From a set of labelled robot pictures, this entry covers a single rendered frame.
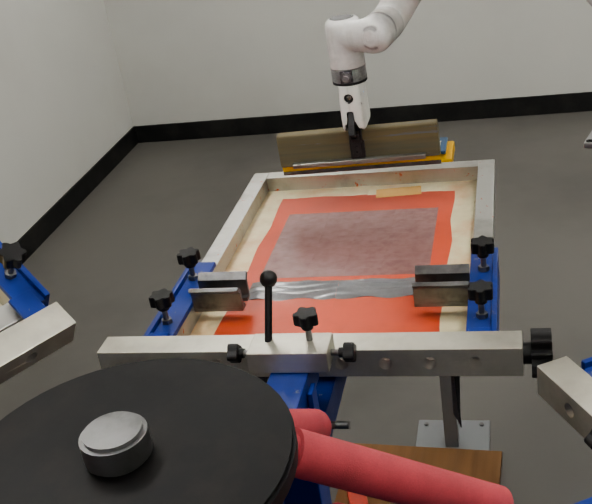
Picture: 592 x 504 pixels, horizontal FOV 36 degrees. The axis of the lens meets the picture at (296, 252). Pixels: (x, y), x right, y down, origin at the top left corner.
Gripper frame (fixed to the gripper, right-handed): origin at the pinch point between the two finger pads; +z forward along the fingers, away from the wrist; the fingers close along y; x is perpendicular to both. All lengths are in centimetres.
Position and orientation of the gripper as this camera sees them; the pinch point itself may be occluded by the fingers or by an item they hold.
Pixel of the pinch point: (358, 146)
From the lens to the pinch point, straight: 202.2
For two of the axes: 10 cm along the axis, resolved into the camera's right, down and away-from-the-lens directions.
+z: 1.6, 8.8, 4.4
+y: 2.0, -4.7, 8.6
